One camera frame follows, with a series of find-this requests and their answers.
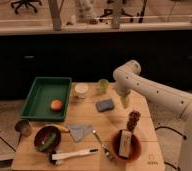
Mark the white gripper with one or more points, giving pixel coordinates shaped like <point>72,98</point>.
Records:
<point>123,92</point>

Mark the blue sponge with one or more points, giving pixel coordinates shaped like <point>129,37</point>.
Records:
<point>105,105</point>

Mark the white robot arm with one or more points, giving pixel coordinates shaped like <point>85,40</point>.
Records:
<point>127,77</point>

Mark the green translucent cup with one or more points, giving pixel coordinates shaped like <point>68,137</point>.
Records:
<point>102,86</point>

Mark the white cup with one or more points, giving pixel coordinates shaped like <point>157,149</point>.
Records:
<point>81,90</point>

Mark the terracotta bowl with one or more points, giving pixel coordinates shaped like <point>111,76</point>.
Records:
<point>135,148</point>

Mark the white brown block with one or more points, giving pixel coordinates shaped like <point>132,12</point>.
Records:
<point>125,144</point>

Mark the metal fork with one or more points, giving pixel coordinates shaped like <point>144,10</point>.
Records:
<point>105,149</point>

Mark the grey blue cloth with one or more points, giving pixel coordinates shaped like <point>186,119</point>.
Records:
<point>78,131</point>

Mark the orange peach fruit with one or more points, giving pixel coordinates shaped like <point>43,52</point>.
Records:
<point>56,105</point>

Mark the yellow banana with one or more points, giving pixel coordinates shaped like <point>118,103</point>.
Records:
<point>61,128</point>

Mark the green plastic tray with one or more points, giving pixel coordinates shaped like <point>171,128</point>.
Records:
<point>44,90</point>

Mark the green cucumber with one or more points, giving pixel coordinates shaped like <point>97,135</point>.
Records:
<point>47,143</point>

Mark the dark red bowl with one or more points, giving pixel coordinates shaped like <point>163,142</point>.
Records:
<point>43,134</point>

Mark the black office chair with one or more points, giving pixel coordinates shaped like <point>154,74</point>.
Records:
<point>17,4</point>

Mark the white handled brush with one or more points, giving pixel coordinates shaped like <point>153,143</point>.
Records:
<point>54,158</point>

